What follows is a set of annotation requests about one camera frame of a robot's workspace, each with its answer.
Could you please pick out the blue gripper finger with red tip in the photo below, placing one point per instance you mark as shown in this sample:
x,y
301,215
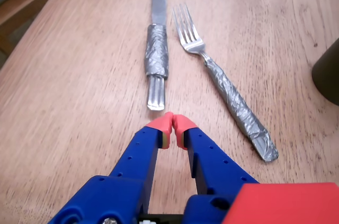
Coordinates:
x,y
214,165
132,160

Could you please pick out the dark gray tall cup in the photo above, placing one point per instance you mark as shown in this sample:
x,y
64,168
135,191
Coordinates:
x,y
328,75

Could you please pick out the red camera mount bracket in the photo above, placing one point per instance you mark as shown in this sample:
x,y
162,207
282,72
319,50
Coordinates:
x,y
286,205

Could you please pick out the wooden furniture frame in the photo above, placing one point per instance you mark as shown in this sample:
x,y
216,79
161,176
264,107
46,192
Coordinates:
x,y
23,1

